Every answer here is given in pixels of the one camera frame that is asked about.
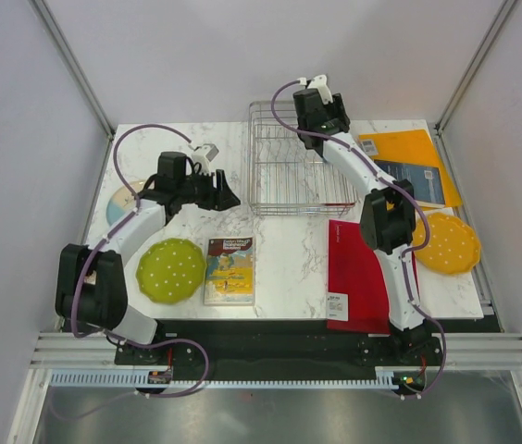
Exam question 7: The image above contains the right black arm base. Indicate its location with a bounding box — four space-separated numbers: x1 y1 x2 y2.
358 330 442 367

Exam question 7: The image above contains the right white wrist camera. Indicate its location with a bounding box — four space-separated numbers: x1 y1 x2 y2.
297 74 333 105

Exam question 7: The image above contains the green polka dot plate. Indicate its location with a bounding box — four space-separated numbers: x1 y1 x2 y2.
136 238 205 304

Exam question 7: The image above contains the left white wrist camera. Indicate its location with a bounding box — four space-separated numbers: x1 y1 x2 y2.
191 143 219 175

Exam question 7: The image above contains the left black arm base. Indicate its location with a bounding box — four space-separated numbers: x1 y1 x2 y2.
106 325 205 367

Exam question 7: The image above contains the paperback book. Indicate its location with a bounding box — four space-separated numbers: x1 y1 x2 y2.
204 236 255 306

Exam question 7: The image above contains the cream and blue plate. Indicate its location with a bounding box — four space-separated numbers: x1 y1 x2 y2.
106 186 135 226

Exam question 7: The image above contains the white cable duct right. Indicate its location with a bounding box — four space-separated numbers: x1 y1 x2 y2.
375 367 427 391

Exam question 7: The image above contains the dark blue book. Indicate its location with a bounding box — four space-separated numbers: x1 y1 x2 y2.
375 160 445 208

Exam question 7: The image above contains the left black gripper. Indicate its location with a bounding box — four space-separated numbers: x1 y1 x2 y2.
177 167 241 212

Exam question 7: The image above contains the red folder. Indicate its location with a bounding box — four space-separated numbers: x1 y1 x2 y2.
326 220 390 335

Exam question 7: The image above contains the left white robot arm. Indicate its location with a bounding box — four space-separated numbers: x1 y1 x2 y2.
55 143 241 364

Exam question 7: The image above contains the wire dish rack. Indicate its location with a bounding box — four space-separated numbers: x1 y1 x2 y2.
247 101 356 216

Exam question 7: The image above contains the orange folder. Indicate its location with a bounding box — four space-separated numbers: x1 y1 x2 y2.
358 129 462 208

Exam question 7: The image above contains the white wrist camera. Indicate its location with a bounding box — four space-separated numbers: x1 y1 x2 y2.
297 74 333 105
191 143 219 175

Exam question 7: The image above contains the yellow polka dot plate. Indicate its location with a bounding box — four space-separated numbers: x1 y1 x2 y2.
414 211 481 275

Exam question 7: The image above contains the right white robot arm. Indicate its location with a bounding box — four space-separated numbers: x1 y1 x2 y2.
292 88 425 364

